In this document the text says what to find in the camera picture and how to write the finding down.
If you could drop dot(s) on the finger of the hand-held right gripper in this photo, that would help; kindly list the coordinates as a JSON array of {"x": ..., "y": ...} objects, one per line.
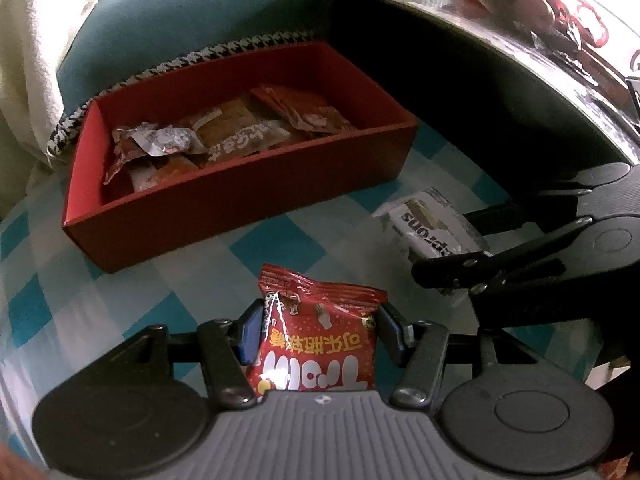
[
  {"x": 450, "y": 267},
  {"x": 520, "y": 210}
]

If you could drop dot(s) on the silver foil snack packet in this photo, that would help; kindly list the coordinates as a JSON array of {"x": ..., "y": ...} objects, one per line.
[{"x": 165, "y": 140}]

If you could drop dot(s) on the white wafer packet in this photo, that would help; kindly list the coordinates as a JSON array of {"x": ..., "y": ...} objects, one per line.
[{"x": 425, "y": 220}]

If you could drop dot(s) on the white towel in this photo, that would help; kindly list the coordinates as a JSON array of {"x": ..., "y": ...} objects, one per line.
[{"x": 30, "y": 60}]

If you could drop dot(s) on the red orange snack packet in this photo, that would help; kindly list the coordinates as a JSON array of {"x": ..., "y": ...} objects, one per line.
[{"x": 300, "y": 105}]

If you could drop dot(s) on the brown bread packet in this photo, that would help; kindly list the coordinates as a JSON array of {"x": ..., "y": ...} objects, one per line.
[{"x": 235, "y": 125}]

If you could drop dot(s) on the red cardboard box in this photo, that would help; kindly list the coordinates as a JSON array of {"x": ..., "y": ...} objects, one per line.
[{"x": 225, "y": 210}]

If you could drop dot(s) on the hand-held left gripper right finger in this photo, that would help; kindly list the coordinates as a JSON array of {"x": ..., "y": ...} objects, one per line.
[{"x": 389, "y": 332}]

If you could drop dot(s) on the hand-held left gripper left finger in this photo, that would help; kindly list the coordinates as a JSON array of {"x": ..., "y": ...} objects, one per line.
[{"x": 252, "y": 330}]

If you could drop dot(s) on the blue checked cloth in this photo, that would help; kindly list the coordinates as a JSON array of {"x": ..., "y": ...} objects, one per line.
[{"x": 125, "y": 310}]

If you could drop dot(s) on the teal cushion with houndstooth trim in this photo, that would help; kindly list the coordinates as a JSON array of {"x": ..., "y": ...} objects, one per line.
[{"x": 175, "y": 20}]

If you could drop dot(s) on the red printed bag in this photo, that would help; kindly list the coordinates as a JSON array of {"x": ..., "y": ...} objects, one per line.
[{"x": 615, "y": 467}]

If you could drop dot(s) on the red candy packet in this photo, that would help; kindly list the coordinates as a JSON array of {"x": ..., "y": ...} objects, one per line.
[{"x": 315, "y": 355}]

